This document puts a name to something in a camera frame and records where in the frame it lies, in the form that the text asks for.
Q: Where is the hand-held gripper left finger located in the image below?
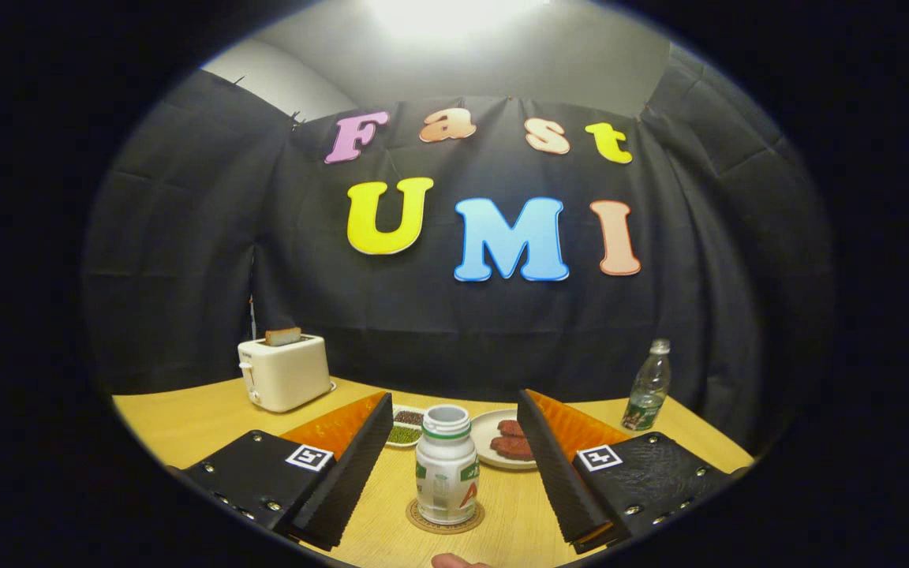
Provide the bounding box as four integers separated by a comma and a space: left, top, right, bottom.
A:
166, 392, 395, 551

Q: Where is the black backdrop cloth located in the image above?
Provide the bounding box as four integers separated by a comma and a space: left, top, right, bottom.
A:
80, 43, 834, 458

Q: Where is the white juice bottle green label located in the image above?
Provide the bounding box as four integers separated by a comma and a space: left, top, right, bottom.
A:
415, 405, 480, 526

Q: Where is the wooden table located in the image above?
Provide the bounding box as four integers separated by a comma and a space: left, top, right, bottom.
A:
111, 377, 755, 568

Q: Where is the round cork coaster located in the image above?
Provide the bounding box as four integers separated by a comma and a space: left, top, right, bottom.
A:
406, 497, 485, 535

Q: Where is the cream toaster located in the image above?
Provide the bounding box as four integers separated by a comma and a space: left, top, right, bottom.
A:
238, 334, 334, 413

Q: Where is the clear plastic water bottle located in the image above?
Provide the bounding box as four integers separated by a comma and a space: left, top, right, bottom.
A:
622, 338, 671, 432

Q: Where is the white round plate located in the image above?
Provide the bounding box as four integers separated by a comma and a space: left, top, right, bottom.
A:
470, 409, 538, 472

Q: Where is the small divided seed dish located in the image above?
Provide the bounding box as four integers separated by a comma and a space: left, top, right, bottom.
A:
385, 405, 427, 449

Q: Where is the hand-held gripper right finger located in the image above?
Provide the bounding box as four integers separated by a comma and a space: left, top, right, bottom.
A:
516, 389, 747, 555

